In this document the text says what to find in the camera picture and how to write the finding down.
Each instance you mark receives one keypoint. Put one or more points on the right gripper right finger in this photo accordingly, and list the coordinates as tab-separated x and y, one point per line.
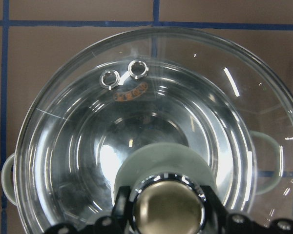
218	220

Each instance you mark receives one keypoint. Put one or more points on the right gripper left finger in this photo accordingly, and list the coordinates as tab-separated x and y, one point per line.
114	223

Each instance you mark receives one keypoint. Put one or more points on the glass pot lid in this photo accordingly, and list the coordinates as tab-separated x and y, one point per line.
171	205

